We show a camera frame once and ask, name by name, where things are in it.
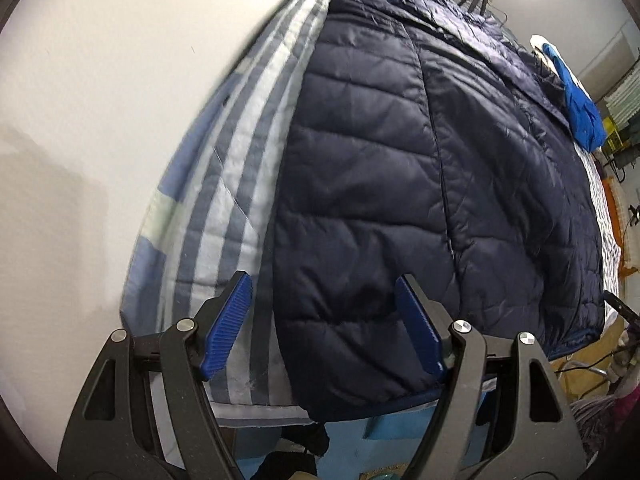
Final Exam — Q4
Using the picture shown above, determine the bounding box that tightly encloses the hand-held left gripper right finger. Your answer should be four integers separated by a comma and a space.
394, 273, 587, 480

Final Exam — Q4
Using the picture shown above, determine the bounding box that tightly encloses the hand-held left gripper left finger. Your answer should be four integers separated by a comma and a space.
57, 270, 253, 480

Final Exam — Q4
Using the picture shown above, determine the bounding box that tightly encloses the navy quilted puffer jacket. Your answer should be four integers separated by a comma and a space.
272, 0, 605, 423

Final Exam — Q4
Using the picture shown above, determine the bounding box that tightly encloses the blue striped shirt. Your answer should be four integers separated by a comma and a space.
119, 0, 341, 428

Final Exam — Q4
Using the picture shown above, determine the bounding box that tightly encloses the dark cloth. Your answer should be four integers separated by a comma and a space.
250, 422, 331, 480

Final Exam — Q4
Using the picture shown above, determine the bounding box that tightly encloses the orange patterned cloth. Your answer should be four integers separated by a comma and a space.
597, 160, 632, 291

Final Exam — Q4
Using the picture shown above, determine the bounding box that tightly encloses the bright blue cloth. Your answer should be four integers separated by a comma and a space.
542, 42, 607, 153

